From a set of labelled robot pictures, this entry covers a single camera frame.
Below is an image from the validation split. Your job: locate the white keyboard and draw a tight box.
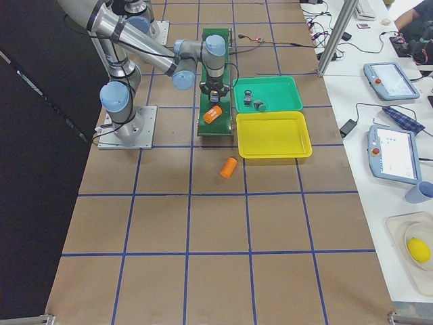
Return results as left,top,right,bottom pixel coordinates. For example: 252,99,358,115
355,0,376,21

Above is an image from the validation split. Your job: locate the near teach pendant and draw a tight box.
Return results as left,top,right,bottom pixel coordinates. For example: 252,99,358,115
367,125,422,185

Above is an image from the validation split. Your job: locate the blue checkered cloth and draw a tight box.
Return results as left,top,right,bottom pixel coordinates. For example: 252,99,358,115
382,106,425,135

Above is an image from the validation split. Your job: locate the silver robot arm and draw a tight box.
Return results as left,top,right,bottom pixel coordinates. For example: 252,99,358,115
124,0,155,36
59,1,232,136

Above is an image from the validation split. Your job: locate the yellow plastic tray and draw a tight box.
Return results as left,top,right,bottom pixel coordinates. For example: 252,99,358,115
236,111,313,159

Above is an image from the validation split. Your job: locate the blue plastic cup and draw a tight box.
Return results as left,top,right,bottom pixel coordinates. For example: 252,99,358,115
405,181,433,204

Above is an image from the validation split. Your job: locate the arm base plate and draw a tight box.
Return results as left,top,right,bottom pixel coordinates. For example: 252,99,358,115
149,20,170,46
95,106,158,150

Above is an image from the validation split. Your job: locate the red black power cable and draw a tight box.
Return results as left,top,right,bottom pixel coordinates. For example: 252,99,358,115
229,33,319,55

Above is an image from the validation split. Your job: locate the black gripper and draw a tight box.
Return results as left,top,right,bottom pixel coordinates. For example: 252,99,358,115
200,76,231,97

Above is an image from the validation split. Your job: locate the green push button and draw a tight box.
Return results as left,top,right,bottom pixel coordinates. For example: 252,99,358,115
253,100,267,112
244,89,252,106

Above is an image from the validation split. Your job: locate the plain orange cylinder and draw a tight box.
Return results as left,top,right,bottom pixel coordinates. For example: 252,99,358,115
219,157,237,179

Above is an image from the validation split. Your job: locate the orange printed cylinder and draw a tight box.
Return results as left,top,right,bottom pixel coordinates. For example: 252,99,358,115
203,105,223,124

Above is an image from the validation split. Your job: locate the far teach pendant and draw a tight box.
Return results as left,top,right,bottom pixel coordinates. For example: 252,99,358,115
363,62,420,101

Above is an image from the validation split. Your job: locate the green conveyor belt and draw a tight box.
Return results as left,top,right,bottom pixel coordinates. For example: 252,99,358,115
197,28,232,136

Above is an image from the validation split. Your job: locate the green plastic tray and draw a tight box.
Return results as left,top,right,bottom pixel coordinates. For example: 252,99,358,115
233,76,303,114

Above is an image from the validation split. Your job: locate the seated person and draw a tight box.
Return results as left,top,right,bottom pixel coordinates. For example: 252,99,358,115
394,0,432,31

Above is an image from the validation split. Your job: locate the yellow lemon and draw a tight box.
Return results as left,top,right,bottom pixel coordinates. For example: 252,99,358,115
407,238,431,263

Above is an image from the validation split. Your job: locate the teach pendant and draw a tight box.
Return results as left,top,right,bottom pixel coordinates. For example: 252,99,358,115
367,125,422,185
363,62,420,101

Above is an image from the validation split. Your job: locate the aluminium frame post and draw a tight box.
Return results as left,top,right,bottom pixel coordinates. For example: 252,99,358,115
317,0,357,77

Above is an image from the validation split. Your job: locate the white plate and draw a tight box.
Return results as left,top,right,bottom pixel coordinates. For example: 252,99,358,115
404,221,432,272

